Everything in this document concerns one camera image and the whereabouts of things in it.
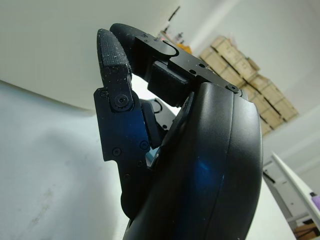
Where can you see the blue plastic tray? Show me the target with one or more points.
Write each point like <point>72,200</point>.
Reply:
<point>151,156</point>

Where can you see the wooden shipping crate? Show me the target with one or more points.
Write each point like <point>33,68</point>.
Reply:
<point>250,82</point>

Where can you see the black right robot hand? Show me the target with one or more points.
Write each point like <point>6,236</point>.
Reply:
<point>200,162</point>

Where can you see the white desk with shelf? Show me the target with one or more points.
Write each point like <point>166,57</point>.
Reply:
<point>292,187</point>

